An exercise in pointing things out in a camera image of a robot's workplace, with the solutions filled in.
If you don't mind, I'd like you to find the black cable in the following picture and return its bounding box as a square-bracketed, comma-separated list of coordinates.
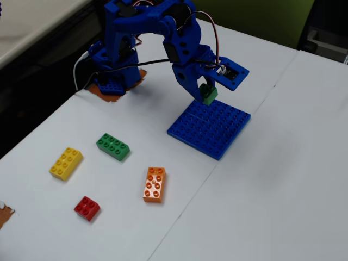
[83, 58, 221, 90]

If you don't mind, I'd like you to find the red 2x2 block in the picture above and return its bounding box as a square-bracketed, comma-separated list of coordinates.
[73, 196, 101, 222]

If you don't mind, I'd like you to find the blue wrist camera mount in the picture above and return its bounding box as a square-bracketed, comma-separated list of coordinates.
[209, 56, 250, 92]

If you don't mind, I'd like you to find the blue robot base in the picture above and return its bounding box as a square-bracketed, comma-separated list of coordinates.
[88, 40, 141, 96]

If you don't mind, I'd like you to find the white desk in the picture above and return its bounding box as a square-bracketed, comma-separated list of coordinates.
[0, 0, 92, 69]

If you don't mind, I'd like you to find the yellow 2x4 block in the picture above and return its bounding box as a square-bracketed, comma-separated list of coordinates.
[48, 147, 83, 182]

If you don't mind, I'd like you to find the green 2x4 block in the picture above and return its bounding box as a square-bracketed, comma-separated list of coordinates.
[96, 133, 131, 162]

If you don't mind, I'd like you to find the orange 2x4 block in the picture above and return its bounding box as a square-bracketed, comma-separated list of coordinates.
[142, 166, 166, 203]

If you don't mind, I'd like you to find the blue 8x8 studded baseplate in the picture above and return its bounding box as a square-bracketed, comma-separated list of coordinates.
[166, 99, 252, 161]

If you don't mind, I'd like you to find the grey box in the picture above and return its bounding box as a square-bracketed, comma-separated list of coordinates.
[299, 27, 348, 65]

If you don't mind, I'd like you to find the red white servo wire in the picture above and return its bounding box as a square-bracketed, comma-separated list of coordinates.
[190, 10, 228, 73]

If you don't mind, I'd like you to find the blue printed gripper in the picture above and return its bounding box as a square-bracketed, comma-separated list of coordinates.
[171, 44, 220, 104]

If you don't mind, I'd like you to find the green 2x2 block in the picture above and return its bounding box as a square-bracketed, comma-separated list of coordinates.
[198, 83, 219, 106]

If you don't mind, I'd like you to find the white cable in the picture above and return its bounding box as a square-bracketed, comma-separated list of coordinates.
[73, 51, 91, 92]

